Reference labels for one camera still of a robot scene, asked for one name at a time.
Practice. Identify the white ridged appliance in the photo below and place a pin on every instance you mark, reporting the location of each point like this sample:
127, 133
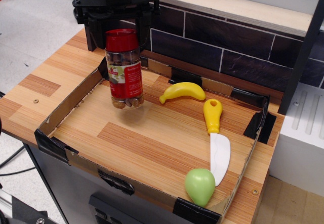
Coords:
298, 155

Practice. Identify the green toy pear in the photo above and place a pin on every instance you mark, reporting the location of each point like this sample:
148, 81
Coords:
200, 186

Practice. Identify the black vertical post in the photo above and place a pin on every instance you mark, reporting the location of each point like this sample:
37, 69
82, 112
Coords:
302, 58

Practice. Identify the dark brick-pattern backsplash shelf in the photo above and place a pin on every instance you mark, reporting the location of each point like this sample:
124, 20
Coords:
250, 41

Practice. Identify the taped cardboard fence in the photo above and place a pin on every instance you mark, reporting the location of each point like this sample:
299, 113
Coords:
129, 165

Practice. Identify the yellow toy banana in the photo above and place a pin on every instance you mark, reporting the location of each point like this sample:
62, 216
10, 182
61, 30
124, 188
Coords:
183, 89

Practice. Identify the yellow-handled white toy knife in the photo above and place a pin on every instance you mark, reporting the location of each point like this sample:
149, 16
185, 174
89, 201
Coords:
220, 148

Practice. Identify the red-capped basil spice bottle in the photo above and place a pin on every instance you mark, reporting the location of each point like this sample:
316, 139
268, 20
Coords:
122, 54

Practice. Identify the black metal bracket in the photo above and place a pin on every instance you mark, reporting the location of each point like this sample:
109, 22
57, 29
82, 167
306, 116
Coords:
15, 211

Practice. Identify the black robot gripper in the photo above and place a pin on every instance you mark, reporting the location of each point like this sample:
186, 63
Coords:
97, 14

